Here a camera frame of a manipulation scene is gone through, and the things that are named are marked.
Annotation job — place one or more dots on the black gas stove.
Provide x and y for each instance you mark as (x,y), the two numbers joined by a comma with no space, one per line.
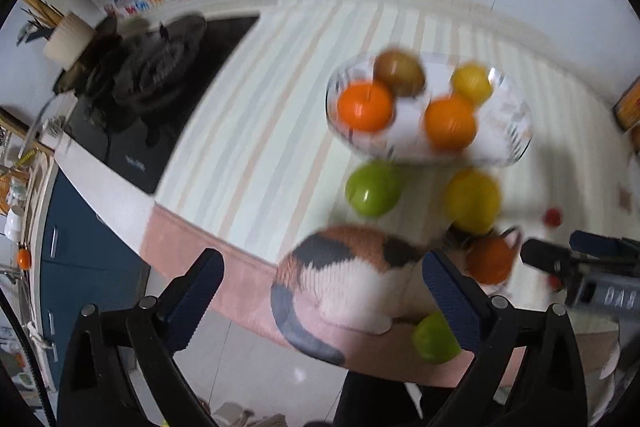
(140,82)

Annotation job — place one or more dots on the person's dark trousers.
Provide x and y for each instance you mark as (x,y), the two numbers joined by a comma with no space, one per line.
(380,402)

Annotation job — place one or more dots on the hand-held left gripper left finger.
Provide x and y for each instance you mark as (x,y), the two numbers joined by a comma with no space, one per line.
(192,302)

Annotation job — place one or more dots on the small yellow lemon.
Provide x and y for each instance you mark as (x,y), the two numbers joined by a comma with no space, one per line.
(471,83)

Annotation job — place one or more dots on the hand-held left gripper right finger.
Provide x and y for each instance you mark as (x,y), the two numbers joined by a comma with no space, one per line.
(450,302)

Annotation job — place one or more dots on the small red tomato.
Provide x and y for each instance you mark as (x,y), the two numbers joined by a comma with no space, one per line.
(553,217)

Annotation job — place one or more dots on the orange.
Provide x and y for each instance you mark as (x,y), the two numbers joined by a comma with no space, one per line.
(451,122)
(365,105)
(492,263)

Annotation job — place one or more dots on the calico cat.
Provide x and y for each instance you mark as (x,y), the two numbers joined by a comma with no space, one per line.
(345,277)

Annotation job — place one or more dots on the large yellow lemon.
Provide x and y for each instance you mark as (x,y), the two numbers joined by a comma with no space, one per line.
(472,202)

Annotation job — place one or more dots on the white cup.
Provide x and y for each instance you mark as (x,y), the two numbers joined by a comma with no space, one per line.
(14,224)

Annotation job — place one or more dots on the striped tablecloth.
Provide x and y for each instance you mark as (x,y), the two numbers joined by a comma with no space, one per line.
(280,107)

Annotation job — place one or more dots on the blue cabinet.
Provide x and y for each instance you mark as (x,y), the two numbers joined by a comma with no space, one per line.
(85,257)

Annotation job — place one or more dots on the brown kiwi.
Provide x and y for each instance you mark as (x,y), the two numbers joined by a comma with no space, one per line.
(400,72)

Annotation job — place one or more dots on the cream utensil holder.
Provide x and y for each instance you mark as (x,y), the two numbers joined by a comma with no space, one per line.
(67,39)

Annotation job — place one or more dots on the green apple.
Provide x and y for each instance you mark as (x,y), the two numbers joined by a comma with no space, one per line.
(432,342)
(372,189)

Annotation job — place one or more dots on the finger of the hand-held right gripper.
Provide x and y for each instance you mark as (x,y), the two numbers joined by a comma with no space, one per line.
(605,244)
(542,256)

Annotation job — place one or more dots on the clear glass bowl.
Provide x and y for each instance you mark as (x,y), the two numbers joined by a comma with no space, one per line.
(500,132)

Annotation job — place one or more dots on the orange box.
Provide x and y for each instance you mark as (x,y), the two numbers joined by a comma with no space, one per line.
(629,107)

